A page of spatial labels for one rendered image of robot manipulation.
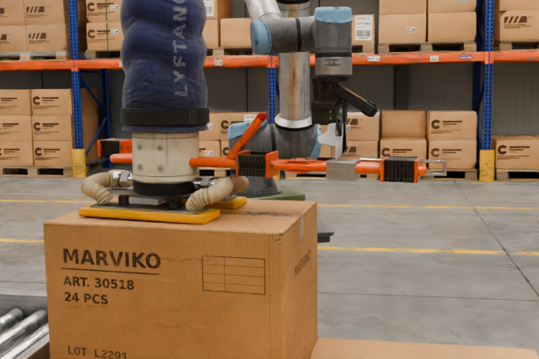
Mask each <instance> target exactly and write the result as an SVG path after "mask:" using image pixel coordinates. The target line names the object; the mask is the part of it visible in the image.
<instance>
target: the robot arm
mask: <svg viewBox="0 0 539 359"><path fill-rule="evenodd" d="M244 1H245V3H246V5H247V8H248V11H249V16H250V18H251V23H250V41H251V46H252V49H253V52H254V53H255V54H263V55H268V54H278V65H279V100H280V113H279V114H278V115H277V116H276V117H275V123H274V124H267V121H266V120H265V121H264V122H263V123H262V125H261V126H260V127H259V128H258V129H257V131H256V132H255V134H254V135H253V137H252V138H251V139H250V141H249V142H248V143H247V144H246V145H245V147H244V148H243V150H242V151H246V150H250V151H271V152H273V151H278V159H293V158H313V159H317V158H318V157H319V155H320V151H321V146H322V144H324V145H327V146H331V147H335V159H338V158H339V157H340V155H341V154H343V152H344V151H345V150H346V149H347V103H349V104H351V105H352V106H354V107H356V108H358V109H359V110H360V111H361V112H362V113H363V114H364V115H366V116H368V117H374V116H375V114H376V113H377V111H378V108H377V106H376V105H375V104H374V103H373V102H371V101H369V100H368V101H366V100H365V99H363V98H362V97H360V96H358V95H357V94H355V93H354V92H352V91H350V90H349V89H347V88H345V87H344V86H343V85H339V82H348V76H347V75H352V19H353V17H352V11H351V8H349V7H318V8H316V9H315V13H314V16H311V17H310V0H277V2H276V1H275V0H244ZM277 3H278V4H277ZM310 51H315V74H316V75H321V77H319V78H317V79H312V84H313V92H314V101H312V103H311V113H310ZM331 84H332V86H331V87H332V89H330V85H331ZM252 122H253V121H249V122H244V123H235V124H232V125H230V126H229V129H228V142H229V152H230V151H231V150H232V149H233V147H234V146H235V144H236V143H237V141H238V140H239V139H240V138H241V136H242V135H243V134H244V132H245V131H246V129H247V128H248V127H249V125H250V124H251V123H252ZM328 124H329V125H328ZM320 125H328V127H327V131H325V132H324V133H323V134H322V132H321V126H320ZM246 178H247V179H248V181H249V186H248V188H247V189H246V190H245V191H243V192H236V193H234V194H233V196H260V195H266V194H270V193H274V192H277V191H278V189H277V185H276V183H275V181H274V178H273V177H270V178H268V179H267V178H266V177H257V176H246Z"/></svg>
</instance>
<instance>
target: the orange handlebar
mask: <svg viewBox="0 0 539 359"><path fill-rule="evenodd" d="M127 149H128V151H130V152H132V144H128V145H127ZM110 160H111V162H113V163H129V164H132V154H124V153H122V154H114V155H111V156H110ZM189 165H190V166H191V167H225V168H236V160H235V159H226V158H225V157H212V156H198V158H191V159H190V160H189ZM326 169H327V167H326V161H321V160H314V159H313V158H293V159H276V160H275V161H271V162H270V170H283V171H287V172H288V173H309V172H311V171H320V172H326ZM355 172H356V173H359V174H379V175H380V163H366V162H359V164H356V166H355ZM427 172H428V168H427V167H426V166H424V165H422V164H420V166H419V175H425V174H426V173H427Z"/></svg>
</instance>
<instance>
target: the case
mask: <svg viewBox="0 0 539 359"><path fill-rule="evenodd" d="M219 210H220V217H218V218H216V219H215V220H211V221H209V222H208V223H206V224H186V223H174V222H163V221H151V220H129V219H117V218H106V217H94V216H80V215H79V210H77V211H74V212H71V213H68V214H66V215H63V216H59V217H57V218H54V219H52V220H48V221H45V222H43V235H44V251H45V267H46V283H47V312H48V328H49V344H50V359H309V357H310V355H311V353H312V351H313V349H314V347H315V345H316V343H317V341H318V246H317V202H316V201H298V200H247V203H246V204H245V205H242V206H240V207H239V208H236V209H234V210H225V209H219Z"/></svg>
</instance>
